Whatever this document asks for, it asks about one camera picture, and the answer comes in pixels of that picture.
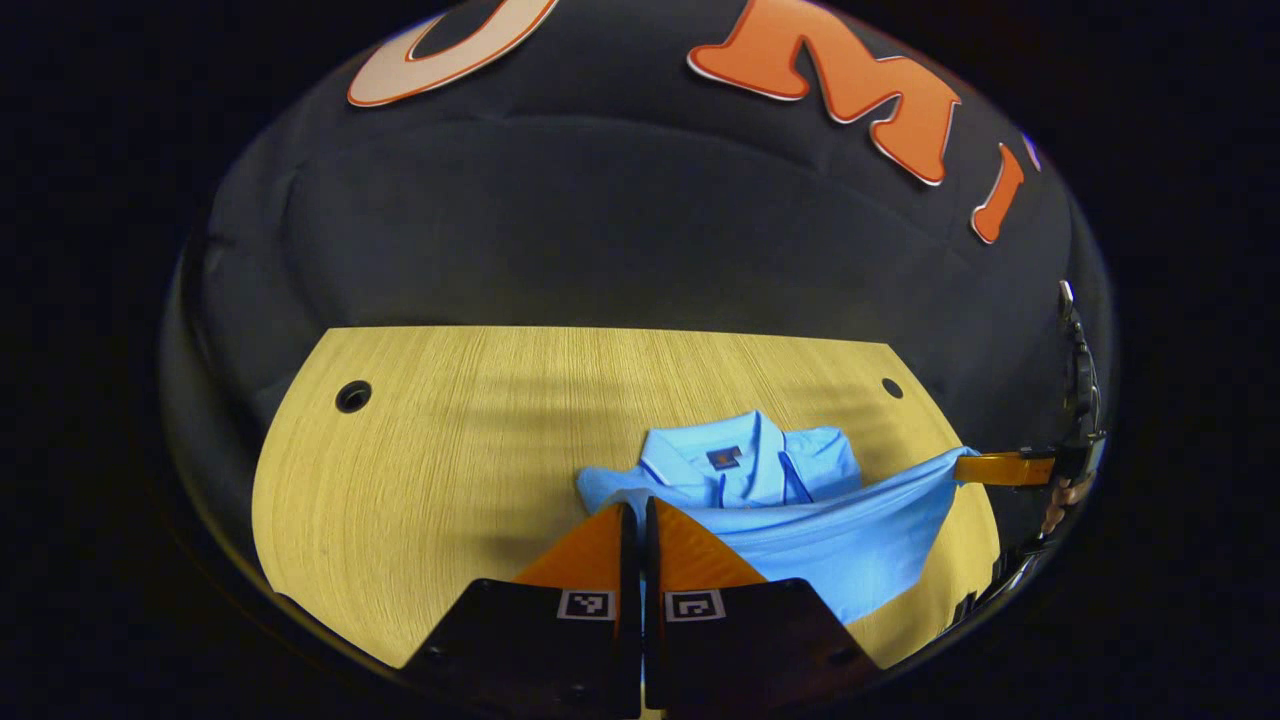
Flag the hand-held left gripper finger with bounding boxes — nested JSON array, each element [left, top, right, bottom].
[[643, 497, 886, 716], [400, 500, 642, 720]]

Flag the light blue T-shirt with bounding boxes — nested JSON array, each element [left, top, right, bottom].
[[577, 410, 966, 626]]

